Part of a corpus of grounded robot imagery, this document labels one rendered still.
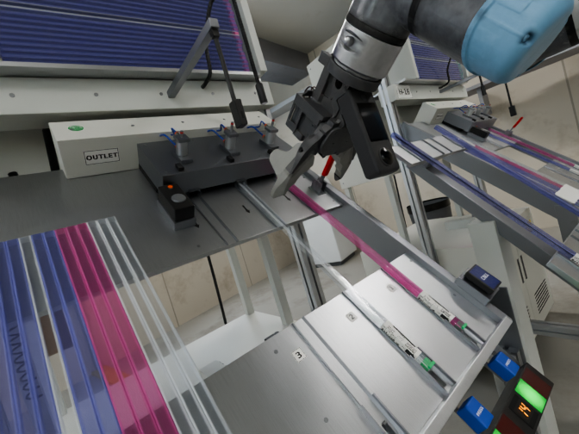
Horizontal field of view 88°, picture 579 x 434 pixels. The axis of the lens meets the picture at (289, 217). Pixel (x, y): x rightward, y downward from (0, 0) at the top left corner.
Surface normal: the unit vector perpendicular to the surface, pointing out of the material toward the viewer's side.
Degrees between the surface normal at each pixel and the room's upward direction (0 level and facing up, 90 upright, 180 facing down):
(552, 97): 90
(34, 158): 90
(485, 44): 105
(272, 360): 44
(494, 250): 90
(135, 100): 90
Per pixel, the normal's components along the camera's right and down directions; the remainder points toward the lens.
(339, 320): 0.21, -0.78
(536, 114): -0.62, 0.22
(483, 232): -0.77, 0.26
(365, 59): -0.19, 0.66
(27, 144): 0.59, -0.13
